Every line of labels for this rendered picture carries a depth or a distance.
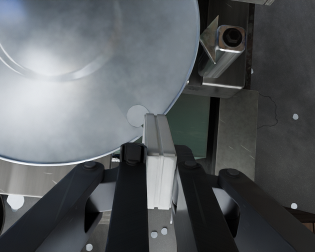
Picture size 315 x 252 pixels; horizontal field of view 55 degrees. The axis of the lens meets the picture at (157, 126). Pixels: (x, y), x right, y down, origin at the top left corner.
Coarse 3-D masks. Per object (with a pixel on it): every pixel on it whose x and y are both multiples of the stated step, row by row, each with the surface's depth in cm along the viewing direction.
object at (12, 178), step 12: (108, 156) 29; (0, 168) 28; (12, 168) 28; (24, 168) 28; (36, 168) 28; (48, 168) 28; (60, 168) 29; (108, 168) 29; (0, 180) 28; (12, 180) 28; (24, 180) 28; (36, 180) 28; (48, 180) 28; (0, 192) 28; (12, 192) 28; (24, 192) 28; (36, 192) 28
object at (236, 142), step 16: (240, 96) 46; (256, 96) 46; (224, 112) 45; (240, 112) 45; (256, 112) 46; (208, 128) 52; (224, 128) 45; (240, 128) 45; (208, 144) 51; (224, 144) 44; (240, 144) 45; (208, 160) 50; (224, 160) 44; (240, 160) 44
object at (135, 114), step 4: (132, 108) 30; (136, 108) 30; (140, 108) 30; (144, 108) 30; (128, 112) 30; (132, 112) 30; (136, 112) 30; (140, 112) 30; (144, 112) 30; (148, 112) 30; (128, 116) 30; (132, 116) 30; (136, 116) 30; (140, 116) 30; (128, 120) 30; (132, 120) 30; (136, 120) 30; (140, 120) 30; (132, 124) 30; (136, 124) 30; (140, 124) 30
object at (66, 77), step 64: (0, 0) 30; (64, 0) 30; (128, 0) 31; (192, 0) 32; (0, 64) 29; (64, 64) 29; (128, 64) 30; (192, 64) 30; (0, 128) 28; (64, 128) 29; (128, 128) 29
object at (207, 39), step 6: (216, 18) 31; (210, 24) 31; (216, 24) 31; (204, 30) 31; (210, 30) 31; (204, 36) 31; (210, 36) 31; (204, 42) 31; (210, 42) 31; (204, 48) 31; (210, 48) 31; (210, 54) 31
